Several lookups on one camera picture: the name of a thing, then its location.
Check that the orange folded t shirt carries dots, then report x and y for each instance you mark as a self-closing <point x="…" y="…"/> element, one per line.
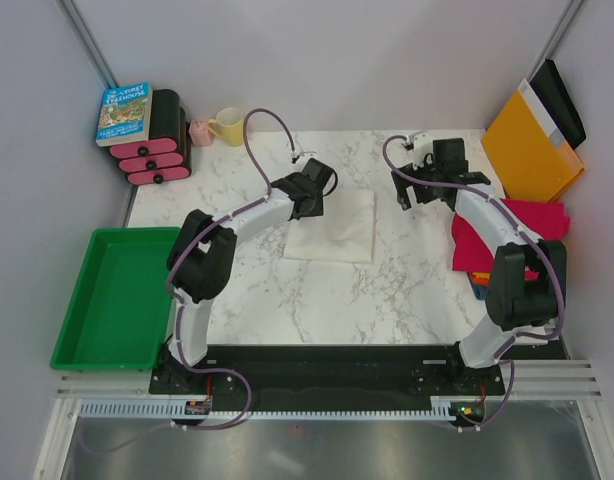
<point x="479" y="278"/>

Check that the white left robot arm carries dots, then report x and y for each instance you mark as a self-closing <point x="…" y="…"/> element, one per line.
<point x="201" y="259"/>

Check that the red folded t shirt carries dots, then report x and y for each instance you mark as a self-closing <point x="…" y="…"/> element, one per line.
<point x="471" y="254"/>

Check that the yellow mug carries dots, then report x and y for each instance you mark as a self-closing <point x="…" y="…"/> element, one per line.
<point x="227" y="125"/>

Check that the blue folded t shirt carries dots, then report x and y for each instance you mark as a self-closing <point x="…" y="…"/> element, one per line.
<point x="479" y="291"/>

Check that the green plastic tray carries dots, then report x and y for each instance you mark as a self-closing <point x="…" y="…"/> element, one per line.
<point x="118" y="314"/>

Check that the white t shirt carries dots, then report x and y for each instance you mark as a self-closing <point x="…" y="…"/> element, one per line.
<point x="343" y="234"/>

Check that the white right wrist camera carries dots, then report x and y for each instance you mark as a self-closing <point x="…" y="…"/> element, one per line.
<point x="418" y="145"/>

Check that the blue treehouse book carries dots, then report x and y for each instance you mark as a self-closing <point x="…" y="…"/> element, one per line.
<point x="124" y="115"/>

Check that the white cable duct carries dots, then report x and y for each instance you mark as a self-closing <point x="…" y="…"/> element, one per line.
<point x="171" y="409"/>

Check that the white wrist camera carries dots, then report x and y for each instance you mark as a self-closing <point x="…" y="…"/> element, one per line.
<point x="418" y="145"/>
<point x="297" y="154"/>

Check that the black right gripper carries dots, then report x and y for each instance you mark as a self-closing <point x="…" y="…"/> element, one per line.
<point x="403" y="197"/>

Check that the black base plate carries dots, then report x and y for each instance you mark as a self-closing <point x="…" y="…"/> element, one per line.
<point x="325" y="377"/>

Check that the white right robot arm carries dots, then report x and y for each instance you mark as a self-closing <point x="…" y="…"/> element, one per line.
<point x="526" y="296"/>

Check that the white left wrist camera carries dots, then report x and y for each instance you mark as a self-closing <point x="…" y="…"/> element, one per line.
<point x="297" y="154"/>

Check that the black pink drawer organizer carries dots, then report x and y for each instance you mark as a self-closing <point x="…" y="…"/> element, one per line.
<point x="166" y="155"/>

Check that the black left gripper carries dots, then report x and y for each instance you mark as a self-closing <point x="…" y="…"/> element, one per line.
<point x="319" y="211"/>

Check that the small pink container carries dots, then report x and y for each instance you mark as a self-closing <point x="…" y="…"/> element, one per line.
<point x="200" y="134"/>

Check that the black folder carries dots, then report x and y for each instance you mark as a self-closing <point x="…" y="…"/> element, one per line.
<point x="551" y="90"/>

